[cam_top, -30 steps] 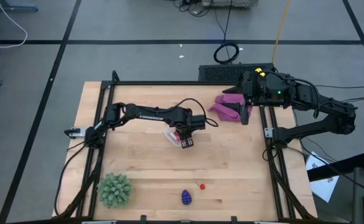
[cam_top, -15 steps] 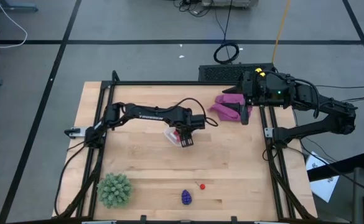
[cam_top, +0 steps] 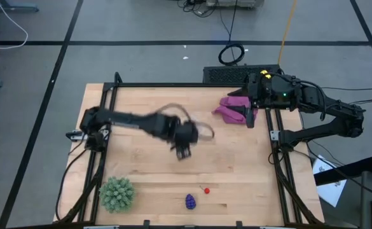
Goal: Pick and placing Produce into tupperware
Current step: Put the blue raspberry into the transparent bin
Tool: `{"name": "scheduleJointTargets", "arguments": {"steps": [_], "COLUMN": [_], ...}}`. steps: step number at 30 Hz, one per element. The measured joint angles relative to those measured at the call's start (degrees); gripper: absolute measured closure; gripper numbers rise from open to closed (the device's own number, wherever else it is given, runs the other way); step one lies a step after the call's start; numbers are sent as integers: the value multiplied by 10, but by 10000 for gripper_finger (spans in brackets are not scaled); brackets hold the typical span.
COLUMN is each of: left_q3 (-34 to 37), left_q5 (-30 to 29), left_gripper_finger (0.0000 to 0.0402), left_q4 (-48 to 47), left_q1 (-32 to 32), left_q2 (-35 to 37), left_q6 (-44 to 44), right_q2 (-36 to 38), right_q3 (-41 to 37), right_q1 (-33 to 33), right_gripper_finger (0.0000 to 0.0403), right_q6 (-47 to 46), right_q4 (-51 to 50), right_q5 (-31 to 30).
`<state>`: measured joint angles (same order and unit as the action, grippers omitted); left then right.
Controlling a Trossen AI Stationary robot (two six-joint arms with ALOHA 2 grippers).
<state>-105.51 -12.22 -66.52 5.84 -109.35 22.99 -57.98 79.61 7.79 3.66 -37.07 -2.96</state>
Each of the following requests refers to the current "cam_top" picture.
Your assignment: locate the yellow cable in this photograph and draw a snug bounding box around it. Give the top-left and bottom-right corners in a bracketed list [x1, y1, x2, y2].
[277, 0, 298, 66]

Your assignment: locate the black coiled cable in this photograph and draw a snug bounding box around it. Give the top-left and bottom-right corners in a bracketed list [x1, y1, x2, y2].
[217, 0, 246, 67]

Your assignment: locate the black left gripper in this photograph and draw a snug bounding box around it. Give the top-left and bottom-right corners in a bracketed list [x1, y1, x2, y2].
[168, 119, 200, 160]

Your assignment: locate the grey device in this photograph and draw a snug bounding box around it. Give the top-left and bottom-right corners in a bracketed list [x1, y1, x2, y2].
[205, 0, 265, 9]

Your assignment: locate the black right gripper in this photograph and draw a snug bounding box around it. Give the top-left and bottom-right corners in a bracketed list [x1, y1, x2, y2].
[228, 73, 271, 129]

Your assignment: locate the green spiky succulent toy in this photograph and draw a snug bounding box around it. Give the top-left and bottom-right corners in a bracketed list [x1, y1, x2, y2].
[99, 176, 136, 214]

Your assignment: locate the clear plastic tupperware container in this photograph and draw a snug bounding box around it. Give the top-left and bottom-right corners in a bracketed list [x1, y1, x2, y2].
[153, 102, 216, 142]

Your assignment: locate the white paper sheet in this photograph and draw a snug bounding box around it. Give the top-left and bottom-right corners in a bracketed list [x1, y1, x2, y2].
[312, 155, 348, 208]

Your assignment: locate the white cable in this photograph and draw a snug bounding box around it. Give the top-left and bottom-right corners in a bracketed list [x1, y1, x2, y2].
[0, 0, 29, 50]

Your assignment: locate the black cable tangle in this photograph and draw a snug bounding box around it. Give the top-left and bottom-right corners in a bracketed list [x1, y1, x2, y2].
[176, 0, 226, 17]

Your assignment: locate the purple grape bunch toy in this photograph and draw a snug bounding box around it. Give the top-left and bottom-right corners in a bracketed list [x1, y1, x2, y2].
[184, 193, 197, 211]

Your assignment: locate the magenta cloth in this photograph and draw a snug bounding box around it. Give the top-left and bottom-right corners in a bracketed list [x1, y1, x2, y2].
[211, 96, 259, 125]

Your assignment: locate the black aluminium table frame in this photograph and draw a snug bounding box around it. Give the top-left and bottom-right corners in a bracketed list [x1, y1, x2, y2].
[53, 71, 325, 229]

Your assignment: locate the black bar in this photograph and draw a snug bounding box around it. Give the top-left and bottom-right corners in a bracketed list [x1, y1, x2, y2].
[314, 155, 372, 187]

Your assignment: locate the black vented computer box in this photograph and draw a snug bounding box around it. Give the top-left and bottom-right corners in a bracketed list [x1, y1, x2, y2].
[202, 64, 282, 85]

